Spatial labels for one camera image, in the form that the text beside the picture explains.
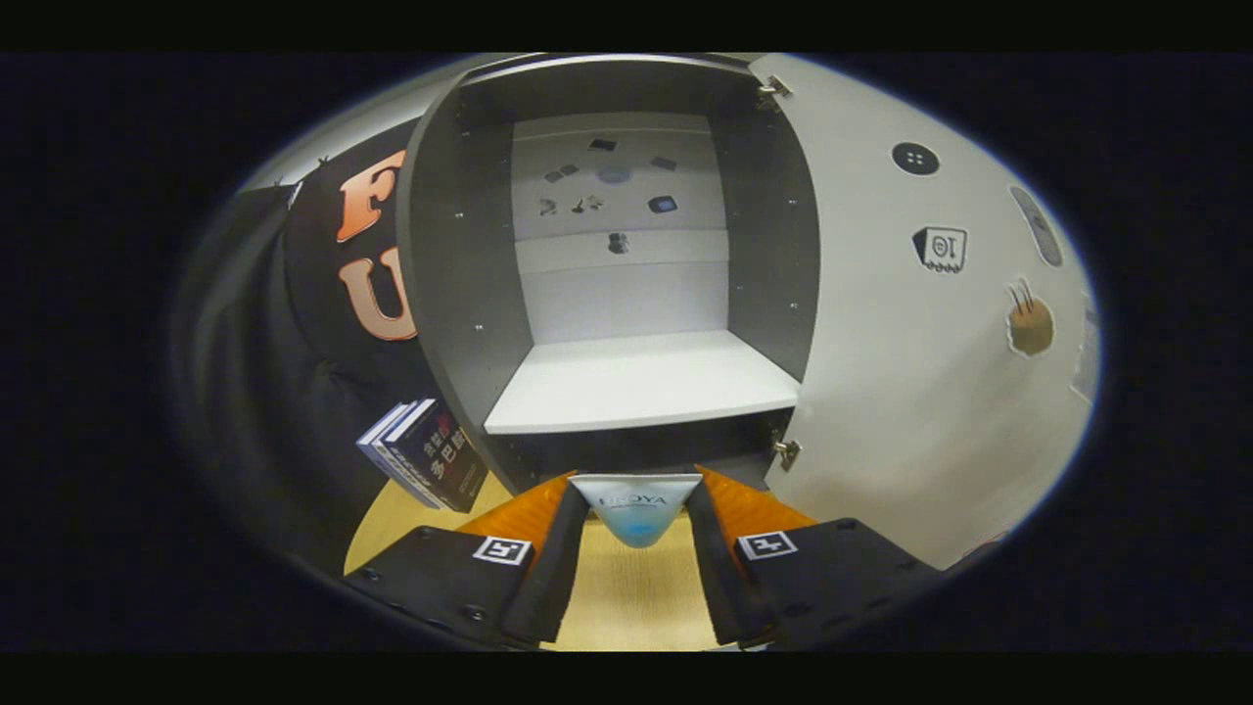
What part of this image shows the black backdrop cloth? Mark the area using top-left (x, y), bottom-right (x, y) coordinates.
top-left (171, 117), bottom-right (441, 579)

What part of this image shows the white cabinet shelf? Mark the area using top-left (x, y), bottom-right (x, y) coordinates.
top-left (483, 330), bottom-right (802, 435)

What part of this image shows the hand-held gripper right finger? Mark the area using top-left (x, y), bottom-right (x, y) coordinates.
top-left (683, 465), bottom-right (943, 649)

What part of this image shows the white blue tube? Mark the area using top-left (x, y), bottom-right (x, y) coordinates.
top-left (570, 473), bottom-right (704, 549)

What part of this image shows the dark blue book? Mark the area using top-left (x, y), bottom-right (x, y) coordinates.
top-left (382, 399), bottom-right (488, 513)
top-left (355, 401), bottom-right (432, 505)
top-left (367, 399), bottom-right (446, 510)

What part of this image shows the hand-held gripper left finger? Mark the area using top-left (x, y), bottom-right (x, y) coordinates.
top-left (341, 471), bottom-right (591, 649)

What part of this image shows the dark grey cabinet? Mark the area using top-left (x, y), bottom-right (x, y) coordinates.
top-left (396, 54), bottom-right (823, 495)

